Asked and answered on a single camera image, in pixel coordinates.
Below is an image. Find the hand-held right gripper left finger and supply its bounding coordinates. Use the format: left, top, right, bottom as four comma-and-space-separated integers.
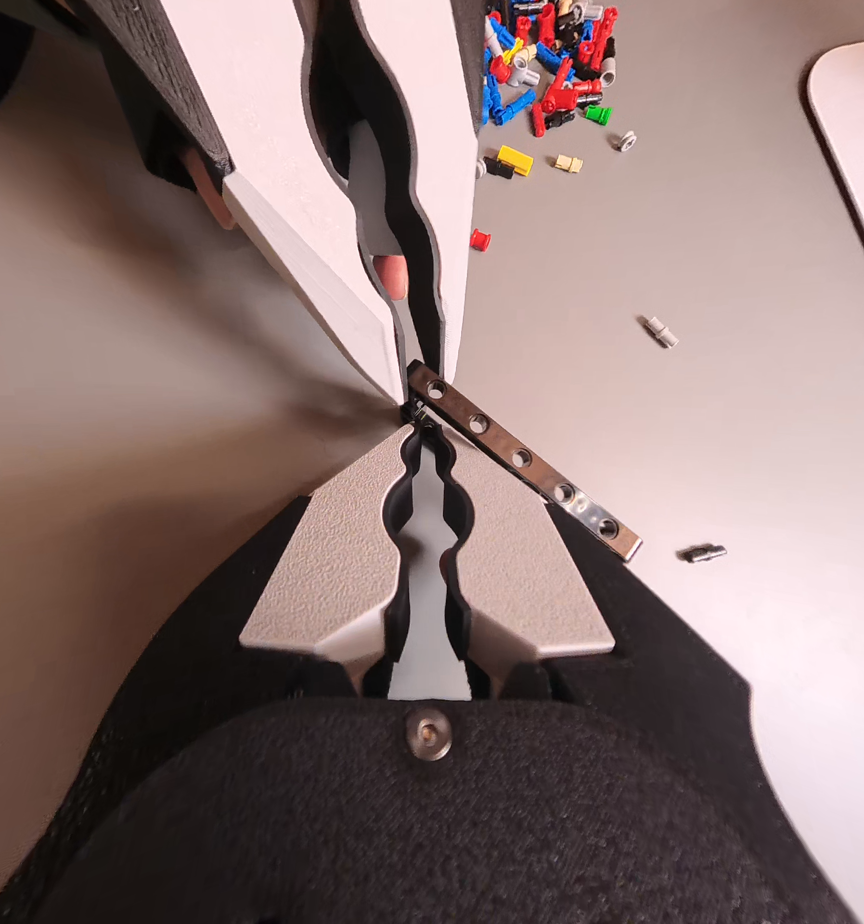
239, 422, 422, 683

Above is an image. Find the pile of colourful lego pieces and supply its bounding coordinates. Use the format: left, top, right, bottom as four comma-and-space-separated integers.
478, 0, 618, 138

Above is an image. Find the person's left hand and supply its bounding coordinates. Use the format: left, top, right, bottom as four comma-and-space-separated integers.
182, 148, 411, 302

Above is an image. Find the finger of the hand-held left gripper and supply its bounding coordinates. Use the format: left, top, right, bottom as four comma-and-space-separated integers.
345, 0, 480, 384
159, 0, 413, 405

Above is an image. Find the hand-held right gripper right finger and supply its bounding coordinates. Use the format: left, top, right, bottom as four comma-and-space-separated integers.
432, 426, 615, 683

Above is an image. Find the black lego frame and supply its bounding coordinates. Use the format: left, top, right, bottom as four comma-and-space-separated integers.
403, 359, 644, 563

